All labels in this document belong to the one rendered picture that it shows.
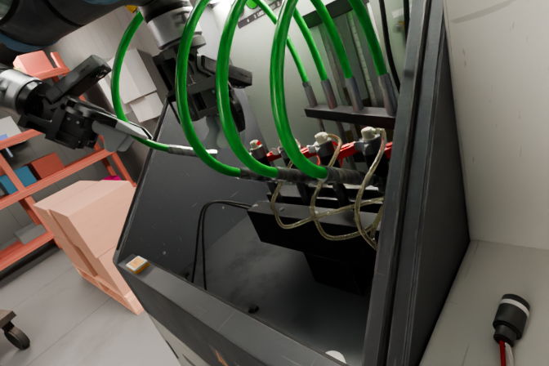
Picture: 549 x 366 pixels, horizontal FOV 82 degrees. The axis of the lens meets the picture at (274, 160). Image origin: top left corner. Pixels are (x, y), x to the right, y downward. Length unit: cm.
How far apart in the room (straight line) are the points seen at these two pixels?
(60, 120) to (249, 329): 46
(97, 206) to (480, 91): 220
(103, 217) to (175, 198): 152
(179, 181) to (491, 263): 69
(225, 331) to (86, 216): 193
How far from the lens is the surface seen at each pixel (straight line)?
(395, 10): 69
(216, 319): 50
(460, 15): 39
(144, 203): 83
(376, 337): 33
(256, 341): 44
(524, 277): 39
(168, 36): 53
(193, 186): 89
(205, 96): 52
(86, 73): 66
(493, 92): 38
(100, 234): 237
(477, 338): 34
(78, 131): 65
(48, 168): 501
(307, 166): 33
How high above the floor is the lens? 125
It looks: 18 degrees down
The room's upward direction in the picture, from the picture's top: 22 degrees counter-clockwise
